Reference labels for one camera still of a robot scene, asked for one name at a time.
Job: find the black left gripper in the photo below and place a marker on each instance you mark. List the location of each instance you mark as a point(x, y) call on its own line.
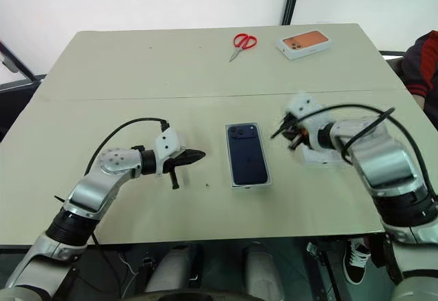
point(174, 162)

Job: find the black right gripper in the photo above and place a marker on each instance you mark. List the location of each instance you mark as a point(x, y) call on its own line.
point(296, 131)

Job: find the white box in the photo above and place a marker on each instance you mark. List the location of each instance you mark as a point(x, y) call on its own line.
point(321, 159)

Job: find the dark blue smartphone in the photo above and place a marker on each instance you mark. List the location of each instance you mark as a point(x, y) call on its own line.
point(247, 154)

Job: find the white box base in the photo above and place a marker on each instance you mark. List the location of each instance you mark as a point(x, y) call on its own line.
point(253, 187)

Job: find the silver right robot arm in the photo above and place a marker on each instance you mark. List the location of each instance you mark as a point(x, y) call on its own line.
point(386, 164)

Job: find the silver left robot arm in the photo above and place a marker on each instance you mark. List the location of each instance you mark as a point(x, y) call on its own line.
point(102, 181)

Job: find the grey rounded robot leg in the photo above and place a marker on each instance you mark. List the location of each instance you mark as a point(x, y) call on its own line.
point(263, 270)
point(174, 270)

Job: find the black bar beside person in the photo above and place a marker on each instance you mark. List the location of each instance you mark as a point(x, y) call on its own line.
point(390, 54)

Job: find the black and white sneaker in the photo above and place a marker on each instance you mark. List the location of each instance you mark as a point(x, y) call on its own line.
point(356, 263)

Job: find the person in red dark sweater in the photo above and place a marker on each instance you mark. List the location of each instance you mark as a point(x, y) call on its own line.
point(422, 65)

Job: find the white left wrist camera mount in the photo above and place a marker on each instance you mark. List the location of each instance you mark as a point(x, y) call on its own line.
point(169, 142)

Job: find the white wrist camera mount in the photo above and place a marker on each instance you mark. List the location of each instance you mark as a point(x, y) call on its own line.
point(169, 142)
point(304, 104)

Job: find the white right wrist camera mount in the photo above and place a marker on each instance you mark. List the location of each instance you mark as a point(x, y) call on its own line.
point(304, 104)

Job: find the black chair frame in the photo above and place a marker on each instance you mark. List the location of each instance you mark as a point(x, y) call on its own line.
point(17, 89)

